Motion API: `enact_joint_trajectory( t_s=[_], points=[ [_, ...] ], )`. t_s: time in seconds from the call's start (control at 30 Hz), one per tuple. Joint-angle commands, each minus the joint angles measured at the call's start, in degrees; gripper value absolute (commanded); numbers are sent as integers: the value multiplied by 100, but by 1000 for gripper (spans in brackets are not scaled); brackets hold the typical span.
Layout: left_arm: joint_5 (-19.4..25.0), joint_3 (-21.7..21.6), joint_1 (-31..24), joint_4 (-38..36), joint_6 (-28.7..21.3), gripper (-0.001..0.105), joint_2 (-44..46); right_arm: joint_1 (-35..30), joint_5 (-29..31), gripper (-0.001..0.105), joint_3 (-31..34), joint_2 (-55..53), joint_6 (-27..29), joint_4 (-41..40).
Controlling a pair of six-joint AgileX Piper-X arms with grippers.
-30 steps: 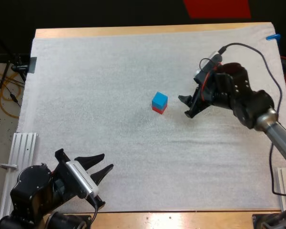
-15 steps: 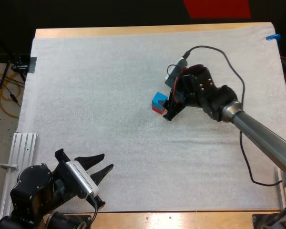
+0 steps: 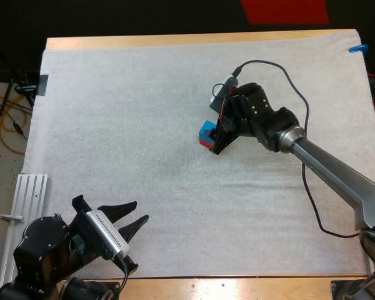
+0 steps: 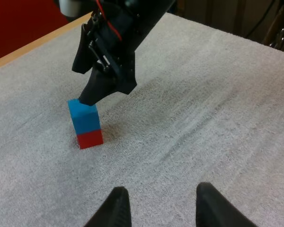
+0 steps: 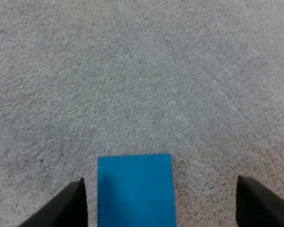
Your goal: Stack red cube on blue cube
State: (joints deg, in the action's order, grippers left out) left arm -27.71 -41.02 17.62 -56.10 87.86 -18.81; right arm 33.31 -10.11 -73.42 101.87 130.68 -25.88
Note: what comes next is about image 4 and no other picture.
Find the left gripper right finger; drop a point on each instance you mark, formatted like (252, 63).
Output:
(211, 208)

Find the red cube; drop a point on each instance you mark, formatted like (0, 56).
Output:
(90, 139)

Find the blue cube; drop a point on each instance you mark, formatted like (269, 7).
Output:
(85, 120)

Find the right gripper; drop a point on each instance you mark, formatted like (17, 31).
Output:
(130, 30)

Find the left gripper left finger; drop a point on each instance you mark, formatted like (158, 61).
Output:
(117, 210)

